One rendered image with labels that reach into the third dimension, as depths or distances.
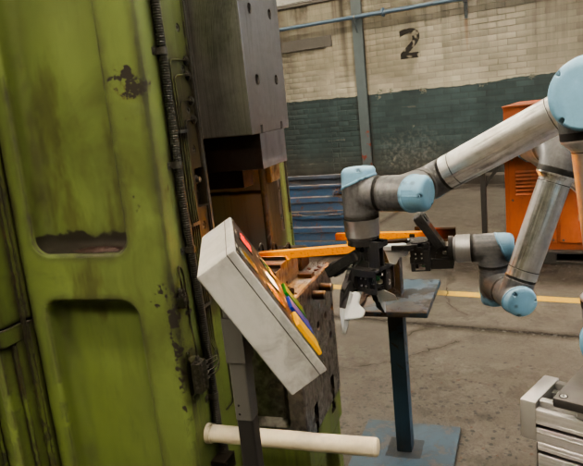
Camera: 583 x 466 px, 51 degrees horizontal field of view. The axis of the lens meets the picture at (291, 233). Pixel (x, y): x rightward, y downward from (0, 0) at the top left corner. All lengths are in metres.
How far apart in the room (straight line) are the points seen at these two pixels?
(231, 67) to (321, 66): 8.50
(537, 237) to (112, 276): 1.03
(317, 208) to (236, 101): 4.09
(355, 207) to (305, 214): 4.44
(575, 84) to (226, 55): 0.87
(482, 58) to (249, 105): 7.82
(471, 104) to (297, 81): 2.84
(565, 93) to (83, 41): 1.06
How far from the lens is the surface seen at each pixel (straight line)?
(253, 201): 2.06
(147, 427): 1.75
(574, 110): 1.07
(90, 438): 1.88
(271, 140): 1.72
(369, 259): 1.31
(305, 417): 1.81
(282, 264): 1.76
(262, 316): 1.07
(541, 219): 1.56
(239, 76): 1.60
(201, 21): 1.65
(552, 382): 1.50
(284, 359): 1.10
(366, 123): 9.76
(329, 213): 5.60
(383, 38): 9.69
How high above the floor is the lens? 1.43
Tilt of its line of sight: 12 degrees down
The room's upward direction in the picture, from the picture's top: 6 degrees counter-clockwise
